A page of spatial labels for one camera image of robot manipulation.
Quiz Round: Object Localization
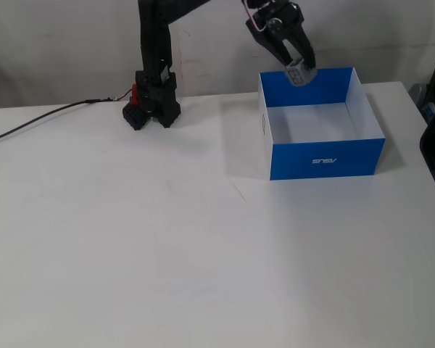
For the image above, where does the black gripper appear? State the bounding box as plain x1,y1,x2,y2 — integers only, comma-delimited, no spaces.
244,0,318,70

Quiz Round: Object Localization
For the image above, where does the gray block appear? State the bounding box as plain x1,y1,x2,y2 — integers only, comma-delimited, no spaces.
283,59,318,88

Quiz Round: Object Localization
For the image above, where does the blue and white cardboard box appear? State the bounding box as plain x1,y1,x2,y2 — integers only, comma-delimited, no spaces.
257,66,386,181

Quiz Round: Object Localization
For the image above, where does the gray plastic object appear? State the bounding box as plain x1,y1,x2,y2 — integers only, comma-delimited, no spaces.
409,82,435,126

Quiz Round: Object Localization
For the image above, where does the white servo wire loop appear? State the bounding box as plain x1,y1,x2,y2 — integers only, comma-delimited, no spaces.
240,0,266,33

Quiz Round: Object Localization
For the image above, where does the black power cable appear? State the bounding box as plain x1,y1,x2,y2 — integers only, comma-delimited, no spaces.
0,98,112,147

